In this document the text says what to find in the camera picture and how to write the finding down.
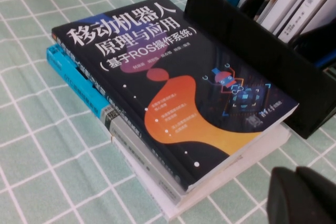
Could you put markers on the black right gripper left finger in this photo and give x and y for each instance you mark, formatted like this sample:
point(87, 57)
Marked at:
point(283, 197)

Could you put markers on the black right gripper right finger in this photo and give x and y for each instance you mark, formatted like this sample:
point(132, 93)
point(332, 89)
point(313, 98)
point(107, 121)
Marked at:
point(320, 197)

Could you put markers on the black mobile robot book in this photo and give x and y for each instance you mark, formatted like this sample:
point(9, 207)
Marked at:
point(170, 90)

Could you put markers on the bright blue softcover book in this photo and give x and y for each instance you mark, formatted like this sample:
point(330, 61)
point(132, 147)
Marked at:
point(326, 60)

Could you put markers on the black mesh book holder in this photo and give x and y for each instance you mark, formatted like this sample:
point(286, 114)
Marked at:
point(249, 51)

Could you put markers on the white plain spine book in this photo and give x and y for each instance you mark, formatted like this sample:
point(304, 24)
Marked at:
point(291, 6)

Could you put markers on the white car suspension book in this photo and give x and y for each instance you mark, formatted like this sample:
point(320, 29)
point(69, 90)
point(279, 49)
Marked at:
point(315, 3)

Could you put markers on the blue and grey book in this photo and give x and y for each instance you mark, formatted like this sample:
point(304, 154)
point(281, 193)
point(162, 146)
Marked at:
point(78, 82)

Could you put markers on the green checked tablecloth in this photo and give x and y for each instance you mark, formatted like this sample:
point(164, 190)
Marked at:
point(39, 142)

